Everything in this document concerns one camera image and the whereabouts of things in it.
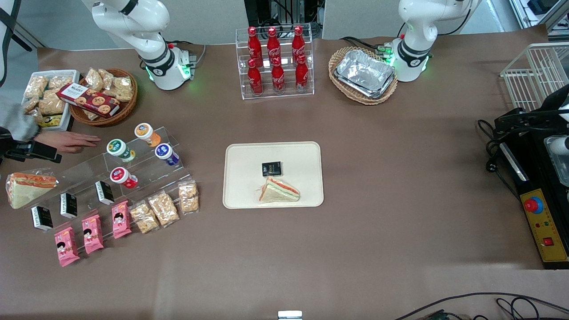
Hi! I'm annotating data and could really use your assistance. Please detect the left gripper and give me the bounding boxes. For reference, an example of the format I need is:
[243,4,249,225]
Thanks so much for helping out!
[494,84,569,135]

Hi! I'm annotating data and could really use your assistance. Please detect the green gum bottle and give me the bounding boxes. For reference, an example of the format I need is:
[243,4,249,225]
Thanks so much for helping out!
[106,139,136,163]

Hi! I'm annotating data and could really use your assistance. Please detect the grey sleeved forearm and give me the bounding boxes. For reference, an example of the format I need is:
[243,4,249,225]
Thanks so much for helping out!
[0,101,41,143]

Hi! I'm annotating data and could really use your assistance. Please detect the aluminium foil tray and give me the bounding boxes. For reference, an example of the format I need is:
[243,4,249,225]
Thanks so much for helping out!
[334,49,397,100]

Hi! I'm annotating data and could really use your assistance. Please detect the beige plastic tray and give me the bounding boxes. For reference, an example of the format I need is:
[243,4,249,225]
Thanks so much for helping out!
[222,141,325,209]

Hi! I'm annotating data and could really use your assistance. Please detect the blue gum bottle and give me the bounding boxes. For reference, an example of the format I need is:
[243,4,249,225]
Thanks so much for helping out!
[154,143,180,167]

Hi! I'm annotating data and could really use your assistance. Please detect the orange gum bottle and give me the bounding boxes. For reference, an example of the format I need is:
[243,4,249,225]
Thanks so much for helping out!
[134,123,162,148]

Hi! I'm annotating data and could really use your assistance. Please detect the red gum bottle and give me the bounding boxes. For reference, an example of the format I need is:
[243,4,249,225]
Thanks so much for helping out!
[109,167,139,189]

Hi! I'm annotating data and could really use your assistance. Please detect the bare human hand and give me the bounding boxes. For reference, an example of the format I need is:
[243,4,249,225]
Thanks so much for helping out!
[34,132,102,154]

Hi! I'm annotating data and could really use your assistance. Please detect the clear plastic container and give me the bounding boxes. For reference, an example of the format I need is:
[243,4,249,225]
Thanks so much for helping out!
[544,135,569,188]

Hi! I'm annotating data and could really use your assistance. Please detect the black control box yellow panel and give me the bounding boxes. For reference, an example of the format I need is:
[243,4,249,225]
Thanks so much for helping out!
[499,132,569,270]

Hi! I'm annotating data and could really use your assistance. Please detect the light wicker basket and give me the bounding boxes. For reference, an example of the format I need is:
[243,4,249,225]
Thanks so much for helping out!
[328,46,399,106]

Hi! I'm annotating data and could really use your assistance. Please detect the clear acrylic bottle rack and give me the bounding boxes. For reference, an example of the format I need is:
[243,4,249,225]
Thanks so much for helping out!
[235,23,315,100]

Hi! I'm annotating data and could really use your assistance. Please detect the red cola bottle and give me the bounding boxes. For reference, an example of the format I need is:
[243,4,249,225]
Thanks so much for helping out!
[271,57,285,93]
[295,54,309,92]
[247,58,263,96]
[247,26,262,67]
[267,27,281,66]
[292,25,306,64]

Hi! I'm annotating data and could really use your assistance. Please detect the small wrapped triangle sandwich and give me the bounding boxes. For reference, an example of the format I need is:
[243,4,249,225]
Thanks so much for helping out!
[258,176,301,204]

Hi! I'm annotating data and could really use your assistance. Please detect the black equipment rack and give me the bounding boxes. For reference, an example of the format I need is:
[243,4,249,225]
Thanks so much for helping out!
[243,0,325,41]

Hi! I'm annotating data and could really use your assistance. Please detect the clear acrylic tiered display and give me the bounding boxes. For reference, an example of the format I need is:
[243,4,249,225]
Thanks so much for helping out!
[20,126,197,237]

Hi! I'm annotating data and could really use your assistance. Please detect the dark wicker basket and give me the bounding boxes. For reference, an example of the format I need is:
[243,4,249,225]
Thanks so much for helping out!
[68,68,139,128]

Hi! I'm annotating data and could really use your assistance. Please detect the pink snack pack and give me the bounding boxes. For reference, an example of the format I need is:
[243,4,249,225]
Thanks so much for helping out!
[81,214,104,255]
[54,226,81,268]
[112,200,132,240]

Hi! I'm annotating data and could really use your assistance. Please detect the red cookie box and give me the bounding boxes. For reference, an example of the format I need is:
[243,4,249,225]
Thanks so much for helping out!
[56,83,121,119]

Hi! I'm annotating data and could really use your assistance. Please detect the white plastic bin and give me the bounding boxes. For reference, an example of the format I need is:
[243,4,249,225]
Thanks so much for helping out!
[21,69,81,132]

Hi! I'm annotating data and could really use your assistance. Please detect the black handheld device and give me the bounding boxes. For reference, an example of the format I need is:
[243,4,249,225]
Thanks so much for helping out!
[0,127,63,164]

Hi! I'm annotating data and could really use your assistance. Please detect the large wrapped triangle sandwich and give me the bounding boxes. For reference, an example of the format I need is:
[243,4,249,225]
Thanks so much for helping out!
[5,171,59,210]

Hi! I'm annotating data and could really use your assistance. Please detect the white wire basket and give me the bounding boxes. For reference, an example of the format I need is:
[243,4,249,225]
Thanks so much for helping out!
[500,42,569,112]

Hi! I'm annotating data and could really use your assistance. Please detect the black power cable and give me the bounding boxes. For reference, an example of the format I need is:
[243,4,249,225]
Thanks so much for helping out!
[477,117,521,201]

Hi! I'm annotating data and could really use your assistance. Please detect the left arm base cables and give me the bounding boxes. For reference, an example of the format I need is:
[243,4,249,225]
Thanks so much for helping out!
[340,35,393,57]

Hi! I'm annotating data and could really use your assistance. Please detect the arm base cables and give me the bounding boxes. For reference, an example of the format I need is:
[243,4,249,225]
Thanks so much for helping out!
[340,35,393,57]
[168,40,208,68]

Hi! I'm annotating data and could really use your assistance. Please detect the black cables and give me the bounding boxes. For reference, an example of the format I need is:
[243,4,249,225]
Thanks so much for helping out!
[395,292,569,320]

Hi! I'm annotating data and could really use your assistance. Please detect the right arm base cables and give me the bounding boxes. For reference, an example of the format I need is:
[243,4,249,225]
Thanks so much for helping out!
[168,40,208,68]

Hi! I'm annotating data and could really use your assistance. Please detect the black hanging cable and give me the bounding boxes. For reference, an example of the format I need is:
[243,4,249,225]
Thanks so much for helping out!
[0,0,46,88]

